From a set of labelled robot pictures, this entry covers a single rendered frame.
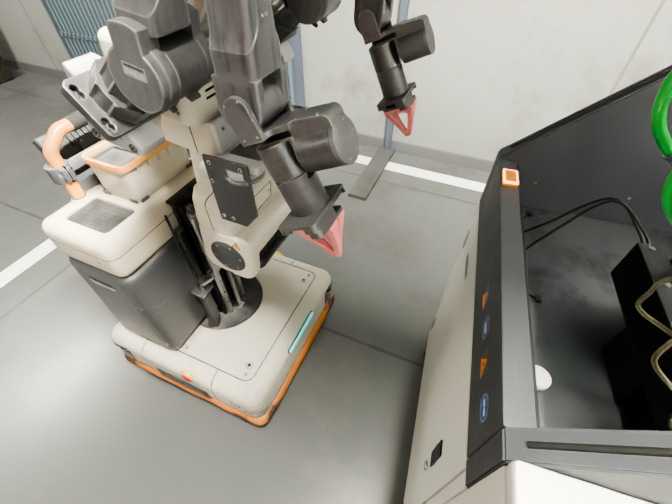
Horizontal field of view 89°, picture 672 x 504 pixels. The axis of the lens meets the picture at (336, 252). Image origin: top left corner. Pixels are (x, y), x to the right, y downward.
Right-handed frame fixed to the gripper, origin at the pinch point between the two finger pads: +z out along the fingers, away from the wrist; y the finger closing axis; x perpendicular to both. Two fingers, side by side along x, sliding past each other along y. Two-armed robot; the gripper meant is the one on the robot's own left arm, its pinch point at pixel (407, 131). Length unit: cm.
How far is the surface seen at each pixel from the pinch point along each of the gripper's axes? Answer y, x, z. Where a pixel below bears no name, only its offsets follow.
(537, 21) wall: 159, -22, 18
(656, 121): -26.1, -39.5, -3.9
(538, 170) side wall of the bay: 5.6, -25.5, 18.5
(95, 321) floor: -41, 153, 38
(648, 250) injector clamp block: -21, -41, 21
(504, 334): -44, -22, 16
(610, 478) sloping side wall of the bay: -60, -33, 15
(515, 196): -9.6, -21.8, 15.1
